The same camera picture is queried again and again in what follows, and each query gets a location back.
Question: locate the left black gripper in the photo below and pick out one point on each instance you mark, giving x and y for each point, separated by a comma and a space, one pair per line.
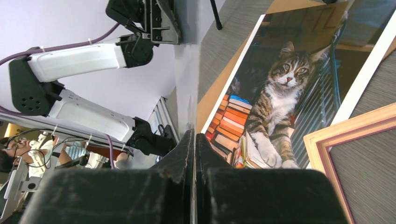
152, 19

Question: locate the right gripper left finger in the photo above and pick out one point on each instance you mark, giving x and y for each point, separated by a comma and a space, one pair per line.
158, 195

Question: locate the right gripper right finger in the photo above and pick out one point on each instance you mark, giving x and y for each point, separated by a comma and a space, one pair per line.
230, 195

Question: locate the pink wooden picture frame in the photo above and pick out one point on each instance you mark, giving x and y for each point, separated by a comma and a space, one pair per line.
358, 156

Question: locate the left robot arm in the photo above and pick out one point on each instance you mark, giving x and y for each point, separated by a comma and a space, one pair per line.
100, 84

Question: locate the cat photo print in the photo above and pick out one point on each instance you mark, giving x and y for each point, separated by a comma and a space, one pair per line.
301, 70

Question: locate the person with glasses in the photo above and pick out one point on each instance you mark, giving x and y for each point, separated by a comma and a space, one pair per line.
14, 150

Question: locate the black camera tripod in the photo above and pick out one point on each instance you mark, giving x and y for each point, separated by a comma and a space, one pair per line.
216, 15

